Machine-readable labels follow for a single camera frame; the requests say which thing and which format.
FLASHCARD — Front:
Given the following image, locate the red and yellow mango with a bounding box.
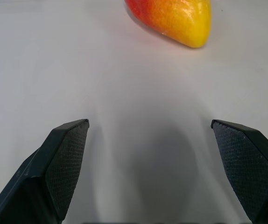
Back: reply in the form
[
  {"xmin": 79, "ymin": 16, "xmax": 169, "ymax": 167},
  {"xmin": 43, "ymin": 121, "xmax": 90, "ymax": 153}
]
[{"xmin": 124, "ymin": 0, "xmax": 212, "ymax": 49}]

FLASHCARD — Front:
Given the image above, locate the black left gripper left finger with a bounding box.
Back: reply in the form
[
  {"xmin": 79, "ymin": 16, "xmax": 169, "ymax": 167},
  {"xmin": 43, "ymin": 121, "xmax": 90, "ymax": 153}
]
[{"xmin": 0, "ymin": 119, "xmax": 90, "ymax": 224}]

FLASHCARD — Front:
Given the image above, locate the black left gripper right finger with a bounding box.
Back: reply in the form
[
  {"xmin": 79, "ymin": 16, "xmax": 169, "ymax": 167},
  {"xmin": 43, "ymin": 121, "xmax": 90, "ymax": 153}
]
[{"xmin": 210, "ymin": 119, "xmax": 268, "ymax": 224}]

